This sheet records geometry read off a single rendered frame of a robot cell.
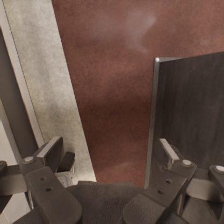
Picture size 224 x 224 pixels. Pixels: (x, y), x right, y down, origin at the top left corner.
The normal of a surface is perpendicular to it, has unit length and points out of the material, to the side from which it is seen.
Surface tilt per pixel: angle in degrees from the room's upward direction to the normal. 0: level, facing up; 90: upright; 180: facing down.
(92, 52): 0
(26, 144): 0
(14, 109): 0
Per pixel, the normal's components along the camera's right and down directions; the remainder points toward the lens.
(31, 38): -0.01, 0.25
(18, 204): 0.98, -0.17
